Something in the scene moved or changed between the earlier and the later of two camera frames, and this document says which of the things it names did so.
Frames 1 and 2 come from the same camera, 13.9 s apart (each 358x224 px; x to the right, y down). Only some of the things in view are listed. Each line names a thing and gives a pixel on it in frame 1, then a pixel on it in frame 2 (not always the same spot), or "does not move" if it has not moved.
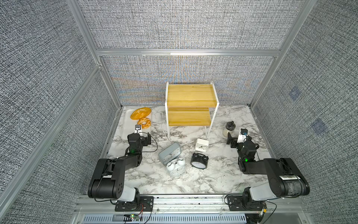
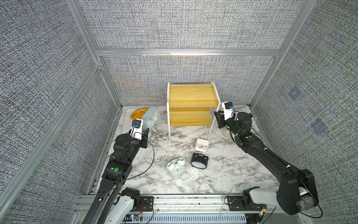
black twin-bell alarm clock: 199,161 does not move
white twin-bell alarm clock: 176,167 does not move
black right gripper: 230,139 -> 221,121
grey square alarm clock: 173,151 -> 150,119
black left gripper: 145,142 does not move
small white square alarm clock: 202,145 does not move
